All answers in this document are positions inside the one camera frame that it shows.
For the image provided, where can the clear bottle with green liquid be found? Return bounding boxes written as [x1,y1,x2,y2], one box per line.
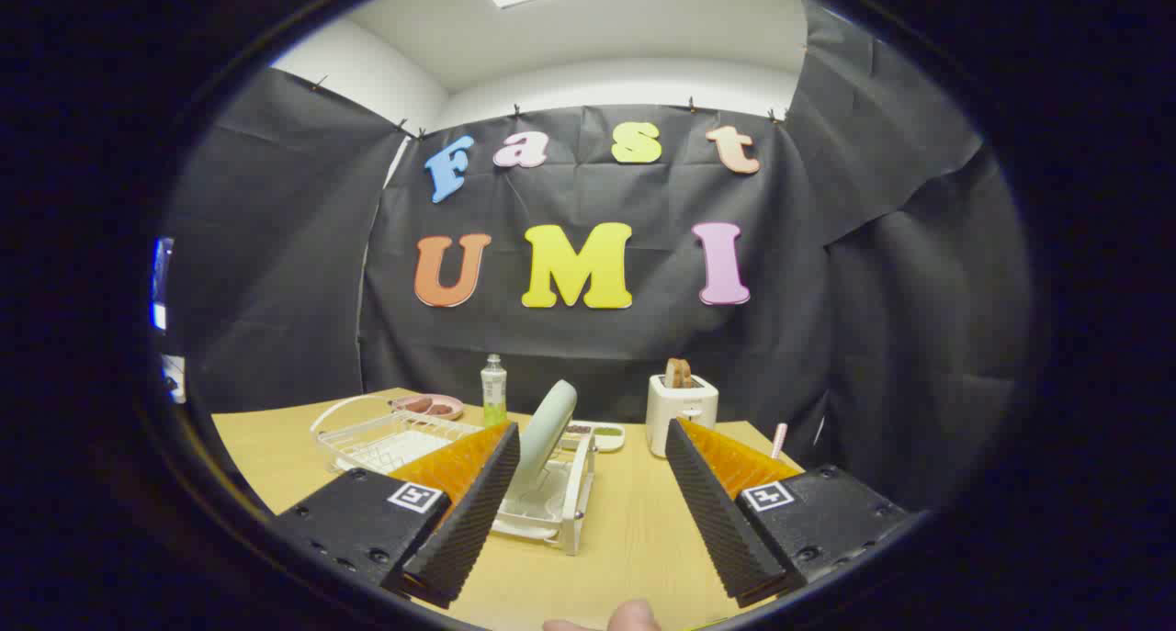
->
[481,354,508,428]

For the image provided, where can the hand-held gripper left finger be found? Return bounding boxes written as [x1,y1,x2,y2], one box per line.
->
[274,420,522,611]

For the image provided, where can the white divided tray with grains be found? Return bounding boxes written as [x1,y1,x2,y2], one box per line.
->
[562,420,627,453]

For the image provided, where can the pale green plate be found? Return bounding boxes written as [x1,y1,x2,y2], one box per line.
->
[510,380,580,499]

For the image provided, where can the black backdrop cloth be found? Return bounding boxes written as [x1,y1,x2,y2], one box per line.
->
[165,0,1035,513]

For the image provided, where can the white toaster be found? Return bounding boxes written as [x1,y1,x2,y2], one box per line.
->
[645,374,719,458]

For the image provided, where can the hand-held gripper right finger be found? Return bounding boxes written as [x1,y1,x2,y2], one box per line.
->
[663,417,912,609]

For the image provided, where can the white wire dish rack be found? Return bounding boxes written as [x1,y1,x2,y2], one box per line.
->
[310,394,596,557]

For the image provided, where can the computer monitor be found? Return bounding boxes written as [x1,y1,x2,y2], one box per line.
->
[150,236,175,332]

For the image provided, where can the small pink plate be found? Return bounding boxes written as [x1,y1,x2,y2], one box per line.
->
[390,393,465,421]

